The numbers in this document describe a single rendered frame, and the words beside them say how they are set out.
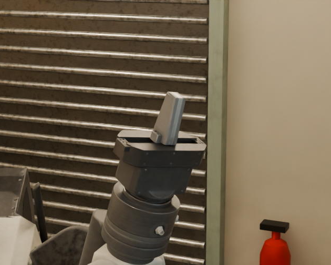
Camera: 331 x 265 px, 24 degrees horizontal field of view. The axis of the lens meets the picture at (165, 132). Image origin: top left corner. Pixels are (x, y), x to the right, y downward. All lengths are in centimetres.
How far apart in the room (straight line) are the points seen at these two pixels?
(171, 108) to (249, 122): 262
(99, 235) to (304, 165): 254
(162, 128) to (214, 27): 253
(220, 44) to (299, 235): 95
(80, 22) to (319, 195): 140
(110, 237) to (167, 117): 17
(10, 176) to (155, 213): 48
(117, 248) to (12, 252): 30
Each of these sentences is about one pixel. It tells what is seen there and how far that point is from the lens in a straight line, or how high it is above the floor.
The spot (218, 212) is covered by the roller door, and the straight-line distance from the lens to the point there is 362.
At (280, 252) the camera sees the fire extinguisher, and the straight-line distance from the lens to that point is 350.
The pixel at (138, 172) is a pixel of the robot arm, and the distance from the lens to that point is 92.
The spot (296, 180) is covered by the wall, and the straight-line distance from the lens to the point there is 353.
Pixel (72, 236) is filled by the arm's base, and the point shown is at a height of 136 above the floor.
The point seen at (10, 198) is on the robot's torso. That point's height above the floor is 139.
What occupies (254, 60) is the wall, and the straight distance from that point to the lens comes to 347.
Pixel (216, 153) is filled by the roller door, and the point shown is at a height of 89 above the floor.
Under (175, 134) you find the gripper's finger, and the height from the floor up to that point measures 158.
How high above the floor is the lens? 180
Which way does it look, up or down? 13 degrees down
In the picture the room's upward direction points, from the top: straight up
